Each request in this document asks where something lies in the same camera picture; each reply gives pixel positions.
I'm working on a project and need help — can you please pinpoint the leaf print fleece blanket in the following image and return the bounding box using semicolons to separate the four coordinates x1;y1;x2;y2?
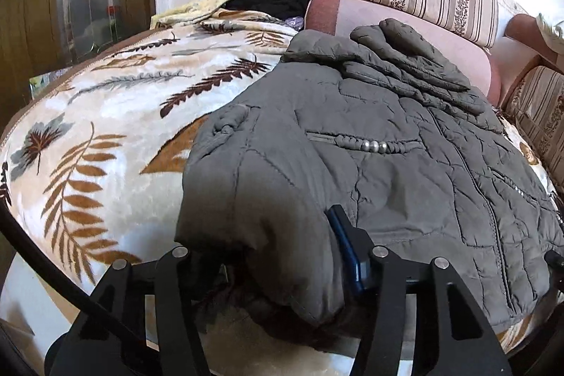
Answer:
0;17;564;359

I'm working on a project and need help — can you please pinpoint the black cable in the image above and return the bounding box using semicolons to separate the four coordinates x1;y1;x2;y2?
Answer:
0;200;137;359

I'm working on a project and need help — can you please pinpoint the wooden cabinet with glass door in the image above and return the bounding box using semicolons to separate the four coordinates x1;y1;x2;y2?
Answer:
0;0;159;130

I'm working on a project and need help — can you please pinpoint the pale yellow cloth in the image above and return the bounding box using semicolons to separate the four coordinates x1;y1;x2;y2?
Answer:
150;0;236;29

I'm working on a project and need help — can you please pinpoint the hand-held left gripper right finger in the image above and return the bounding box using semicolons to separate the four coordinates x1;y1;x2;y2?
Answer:
327;204;514;376

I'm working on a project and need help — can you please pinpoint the cream cloth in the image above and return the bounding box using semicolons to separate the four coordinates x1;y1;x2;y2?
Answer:
535;12;564;51

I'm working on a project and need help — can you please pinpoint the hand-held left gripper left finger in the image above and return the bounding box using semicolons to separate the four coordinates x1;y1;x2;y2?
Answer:
48;246;221;376

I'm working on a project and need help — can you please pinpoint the colourful printed packet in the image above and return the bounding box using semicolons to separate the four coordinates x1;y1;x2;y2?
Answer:
30;70;68;95

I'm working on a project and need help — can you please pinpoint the grey quilted jacket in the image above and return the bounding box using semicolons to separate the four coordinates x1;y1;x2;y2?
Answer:
174;18;564;326

